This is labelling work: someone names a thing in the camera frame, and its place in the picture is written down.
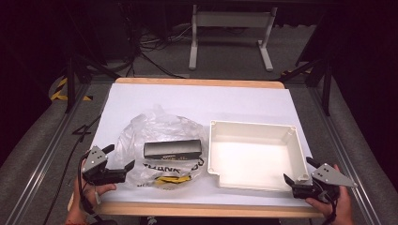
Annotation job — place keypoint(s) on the person's left hand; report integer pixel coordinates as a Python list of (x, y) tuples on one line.
[(90, 195)]

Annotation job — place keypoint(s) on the white paper sheet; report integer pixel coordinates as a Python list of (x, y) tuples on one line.
[(194, 103)]

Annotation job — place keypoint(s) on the yellow black floor tape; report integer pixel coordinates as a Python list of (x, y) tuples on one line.
[(59, 89)]

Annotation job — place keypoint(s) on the white plastic box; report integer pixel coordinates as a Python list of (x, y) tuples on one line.
[(250, 159)]

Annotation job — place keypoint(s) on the aluminium floor rail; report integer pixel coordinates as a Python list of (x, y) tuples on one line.
[(347, 162), (47, 153)]

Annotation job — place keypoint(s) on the white metal stand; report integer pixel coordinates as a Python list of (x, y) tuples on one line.
[(231, 19)]

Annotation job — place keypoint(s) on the black tripod stand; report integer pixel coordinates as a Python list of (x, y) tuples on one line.
[(327, 90), (70, 84)]

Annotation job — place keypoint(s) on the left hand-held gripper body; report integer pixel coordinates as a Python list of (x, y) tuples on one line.
[(95, 162)]

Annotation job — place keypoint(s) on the black rectangular box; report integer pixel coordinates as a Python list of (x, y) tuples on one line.
[(172, 148)]

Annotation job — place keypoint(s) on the person's right hand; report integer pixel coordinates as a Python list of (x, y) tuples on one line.
[(342, 209)]

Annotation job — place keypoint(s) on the clear printed plastic bag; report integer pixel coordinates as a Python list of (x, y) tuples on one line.
[(140, 131)]

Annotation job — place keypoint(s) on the yellow item inside bag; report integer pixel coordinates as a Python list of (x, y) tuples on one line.
[(172, 179)]

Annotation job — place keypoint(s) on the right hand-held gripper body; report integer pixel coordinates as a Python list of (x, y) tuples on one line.
[(328, 176)]

